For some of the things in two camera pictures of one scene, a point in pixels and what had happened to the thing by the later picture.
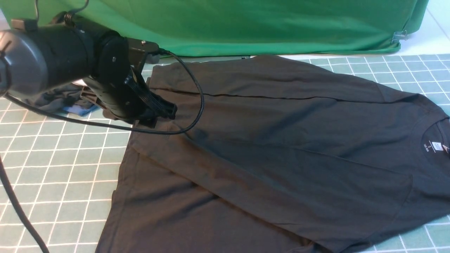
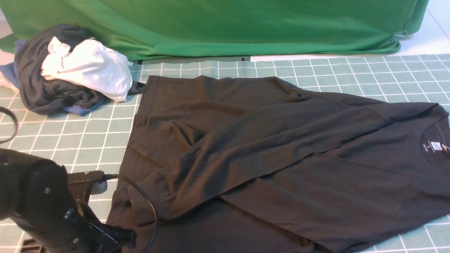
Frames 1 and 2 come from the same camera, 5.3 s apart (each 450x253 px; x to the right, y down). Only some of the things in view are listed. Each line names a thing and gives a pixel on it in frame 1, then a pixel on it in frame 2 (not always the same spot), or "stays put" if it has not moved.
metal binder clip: x=398 y=36 stays put
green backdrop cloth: x=208 y=28 stays put
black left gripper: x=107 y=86 -> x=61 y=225
